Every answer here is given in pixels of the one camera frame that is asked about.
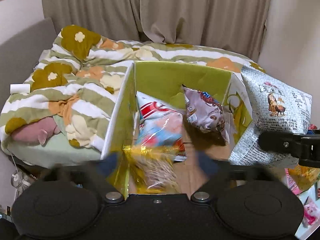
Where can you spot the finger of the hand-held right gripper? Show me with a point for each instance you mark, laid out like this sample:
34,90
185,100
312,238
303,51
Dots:
275,143

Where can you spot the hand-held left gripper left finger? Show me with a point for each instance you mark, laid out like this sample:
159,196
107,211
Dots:
110,163

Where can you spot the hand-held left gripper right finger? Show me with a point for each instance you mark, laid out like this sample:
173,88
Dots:
207,163

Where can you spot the gold snack bag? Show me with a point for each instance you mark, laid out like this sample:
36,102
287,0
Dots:
152,170

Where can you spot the white newsprint snack bag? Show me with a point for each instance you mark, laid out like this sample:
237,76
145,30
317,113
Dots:
272,97

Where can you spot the green cardboard box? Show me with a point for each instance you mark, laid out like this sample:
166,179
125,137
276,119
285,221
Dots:
160,77

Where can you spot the shiny gold packet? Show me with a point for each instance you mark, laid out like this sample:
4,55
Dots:
306,176

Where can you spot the pink snack packet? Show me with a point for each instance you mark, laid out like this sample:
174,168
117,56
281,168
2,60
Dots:
310,212
292,182

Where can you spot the grey purple snack bag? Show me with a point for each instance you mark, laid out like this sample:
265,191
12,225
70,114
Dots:
205,112

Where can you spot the light green bed sheet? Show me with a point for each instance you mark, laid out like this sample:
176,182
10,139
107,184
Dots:
57,152

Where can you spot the light blue red snack bag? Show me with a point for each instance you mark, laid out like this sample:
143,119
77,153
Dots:
157,122

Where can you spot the pink plush toy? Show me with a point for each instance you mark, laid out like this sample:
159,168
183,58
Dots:
32,133

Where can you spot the floral striped blanket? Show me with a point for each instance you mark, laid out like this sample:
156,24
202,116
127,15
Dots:
82,85

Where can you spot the clear plastic container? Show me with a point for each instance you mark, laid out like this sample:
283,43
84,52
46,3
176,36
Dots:
21,183

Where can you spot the white paper roll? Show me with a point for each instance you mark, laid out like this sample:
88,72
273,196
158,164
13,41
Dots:
20,89

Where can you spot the grey headboard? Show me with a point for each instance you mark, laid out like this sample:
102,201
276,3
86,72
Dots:
22,45

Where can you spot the beige curtain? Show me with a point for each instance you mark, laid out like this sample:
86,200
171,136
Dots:
160,10

